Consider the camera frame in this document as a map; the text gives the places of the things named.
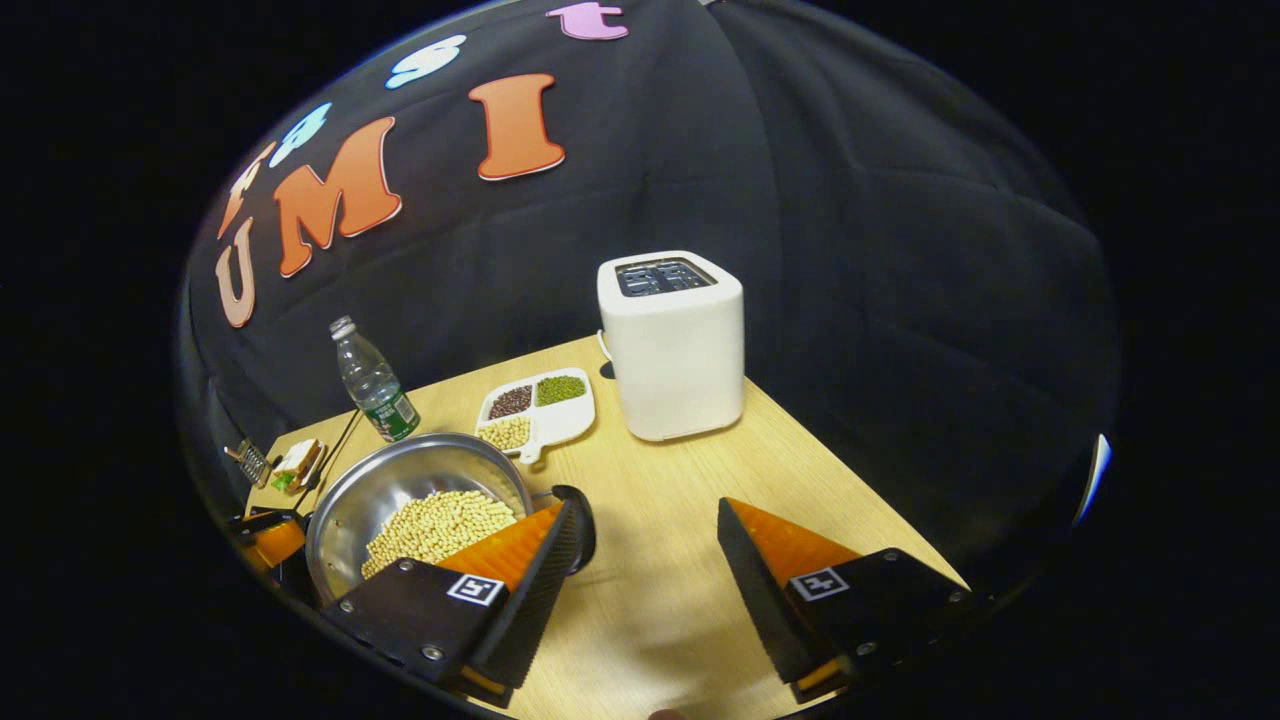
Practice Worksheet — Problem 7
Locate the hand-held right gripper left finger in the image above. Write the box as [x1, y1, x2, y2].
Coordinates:
[322, 498, 587, 710]

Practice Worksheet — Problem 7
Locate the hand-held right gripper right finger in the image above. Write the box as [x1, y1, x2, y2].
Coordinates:
[717, 497, 997, 705]

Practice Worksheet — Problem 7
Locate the pile of yellow soybeans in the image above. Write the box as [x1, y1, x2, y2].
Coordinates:
[361, 489, 522, 582]

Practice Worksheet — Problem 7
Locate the steel pot with black handles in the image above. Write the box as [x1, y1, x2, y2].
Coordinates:
[305, 432, 599, 610]

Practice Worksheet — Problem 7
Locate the sandwich with lettuce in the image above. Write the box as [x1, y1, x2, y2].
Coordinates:
[270, 438, 327, 497]

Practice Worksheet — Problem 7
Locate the pair of dark chopsticks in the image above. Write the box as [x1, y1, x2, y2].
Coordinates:
[298, 408, 364, 507]

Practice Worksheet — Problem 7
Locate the white divided dish of beans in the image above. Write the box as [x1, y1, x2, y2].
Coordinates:
[475, 367, 598, 467]

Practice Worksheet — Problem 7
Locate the clear plastic water bottle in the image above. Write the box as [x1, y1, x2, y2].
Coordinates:
[330, 316, 422, 444]

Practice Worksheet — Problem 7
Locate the white toaster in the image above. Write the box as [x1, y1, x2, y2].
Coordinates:
[597, 250, 747, 444]

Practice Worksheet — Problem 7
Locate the metal wire utensil holder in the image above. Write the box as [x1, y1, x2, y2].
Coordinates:
[224, 438, 274, 490]

